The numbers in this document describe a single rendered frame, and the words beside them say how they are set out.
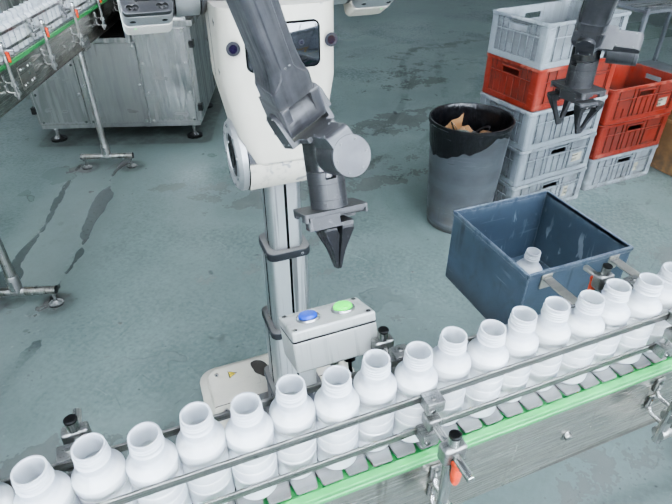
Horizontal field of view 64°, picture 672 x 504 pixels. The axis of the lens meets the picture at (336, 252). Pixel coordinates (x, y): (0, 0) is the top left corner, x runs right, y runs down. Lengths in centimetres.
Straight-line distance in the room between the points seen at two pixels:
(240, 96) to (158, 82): 324
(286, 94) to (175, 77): 355
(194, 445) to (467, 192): 248
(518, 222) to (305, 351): 97
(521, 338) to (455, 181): 218
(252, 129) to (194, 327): 157
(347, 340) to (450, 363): 17
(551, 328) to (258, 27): 58
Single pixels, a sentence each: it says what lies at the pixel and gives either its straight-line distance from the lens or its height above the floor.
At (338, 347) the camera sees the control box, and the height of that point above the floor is 108.
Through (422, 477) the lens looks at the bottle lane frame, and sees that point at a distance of 88.
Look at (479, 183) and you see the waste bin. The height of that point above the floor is 34.
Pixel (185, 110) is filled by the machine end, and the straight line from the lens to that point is 433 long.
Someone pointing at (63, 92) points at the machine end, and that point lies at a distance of 454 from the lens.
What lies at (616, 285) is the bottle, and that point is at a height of 115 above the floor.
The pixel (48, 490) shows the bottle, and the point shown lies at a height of 114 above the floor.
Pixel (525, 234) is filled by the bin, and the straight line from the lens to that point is 169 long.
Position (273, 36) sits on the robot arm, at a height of 153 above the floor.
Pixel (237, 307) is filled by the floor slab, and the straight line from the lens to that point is 262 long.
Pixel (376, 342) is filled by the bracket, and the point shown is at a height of 109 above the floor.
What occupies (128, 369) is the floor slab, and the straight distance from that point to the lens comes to 245.
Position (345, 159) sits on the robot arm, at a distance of 72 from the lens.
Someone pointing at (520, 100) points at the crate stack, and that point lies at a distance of 315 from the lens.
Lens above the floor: 168
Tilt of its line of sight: 35 degrees down
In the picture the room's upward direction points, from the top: straight up
